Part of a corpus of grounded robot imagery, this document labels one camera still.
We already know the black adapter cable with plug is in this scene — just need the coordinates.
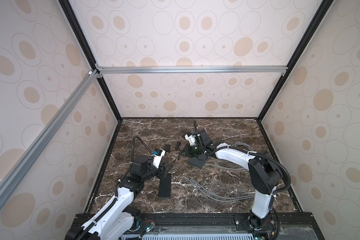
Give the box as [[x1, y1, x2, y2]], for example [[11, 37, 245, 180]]
[[167, 140, 187, 166]]

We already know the black power adapter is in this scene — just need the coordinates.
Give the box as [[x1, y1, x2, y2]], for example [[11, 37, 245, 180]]
[[163, 144, 171, 152]]

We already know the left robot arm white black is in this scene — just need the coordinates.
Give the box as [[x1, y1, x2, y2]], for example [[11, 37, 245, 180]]
[[65, 149, 173, 240]]

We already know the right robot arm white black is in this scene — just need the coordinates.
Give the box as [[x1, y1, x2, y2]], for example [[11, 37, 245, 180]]
[[184, 130, 292, 230]]

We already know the small circuit board with LEDs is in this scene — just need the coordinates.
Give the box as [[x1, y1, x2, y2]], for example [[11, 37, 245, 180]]
[[139, 221, 156, 239]]

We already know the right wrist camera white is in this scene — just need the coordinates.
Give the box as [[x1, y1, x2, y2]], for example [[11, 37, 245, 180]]
[[185, 134, 198, 146]]

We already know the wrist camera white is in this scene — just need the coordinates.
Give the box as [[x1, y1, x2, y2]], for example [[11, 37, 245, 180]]
[[153, 149, 166, 169], [185, 134, 198, 146]]

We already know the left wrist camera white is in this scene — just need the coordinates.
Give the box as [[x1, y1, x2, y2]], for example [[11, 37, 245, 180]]
[[153, 149, 166, 169]]

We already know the square dark grey switch box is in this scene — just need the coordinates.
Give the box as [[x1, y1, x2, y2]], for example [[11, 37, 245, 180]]
[[188, 154, 208, 169]]

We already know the grey ethernet cable bundle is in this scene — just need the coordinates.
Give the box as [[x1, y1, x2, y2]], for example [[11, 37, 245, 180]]
[[182, 140, 268, 202]]

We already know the horizontal aluminium rail back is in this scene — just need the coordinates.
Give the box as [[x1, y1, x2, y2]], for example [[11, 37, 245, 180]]
[[98, 66, 288, 75]]

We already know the diagonal aluminium rail left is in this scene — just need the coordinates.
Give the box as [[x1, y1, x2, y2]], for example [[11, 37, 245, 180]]
[[0, 69, 100, 210]]

